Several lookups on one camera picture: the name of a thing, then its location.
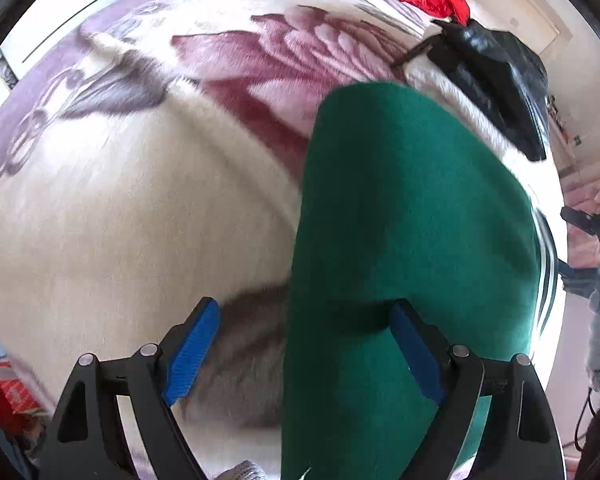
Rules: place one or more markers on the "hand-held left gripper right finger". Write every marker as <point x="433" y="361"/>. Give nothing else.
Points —
<point x="415" y="350"/>

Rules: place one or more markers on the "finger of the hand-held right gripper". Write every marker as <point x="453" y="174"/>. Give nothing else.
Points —
<point x="582" y="221"/>
<point x="577" y="277"/>

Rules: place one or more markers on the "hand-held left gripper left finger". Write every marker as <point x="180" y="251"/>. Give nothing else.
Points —
<point x="195" y="345"/>

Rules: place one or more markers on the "green fleece jacket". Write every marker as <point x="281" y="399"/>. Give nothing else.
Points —
<point x="405" y="210"/>

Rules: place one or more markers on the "pink cloth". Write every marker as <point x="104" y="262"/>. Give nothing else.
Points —
<point x="587" y="192"/>

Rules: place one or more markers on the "cream floral plush blanket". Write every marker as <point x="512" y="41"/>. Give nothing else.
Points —
<point x="130" y="210"/>

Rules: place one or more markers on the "black leather jacket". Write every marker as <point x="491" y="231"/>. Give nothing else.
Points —
<point x="495" y="70"/>

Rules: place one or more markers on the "red patterned bag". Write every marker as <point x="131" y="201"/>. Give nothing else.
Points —
<point x="2" y="400"/>

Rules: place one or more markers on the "cream door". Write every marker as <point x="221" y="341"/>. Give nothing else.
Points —
<point x="530" y="10"/>

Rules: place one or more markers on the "white wardrobe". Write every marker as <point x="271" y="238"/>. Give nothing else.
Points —
<point x="80" y="5"/>

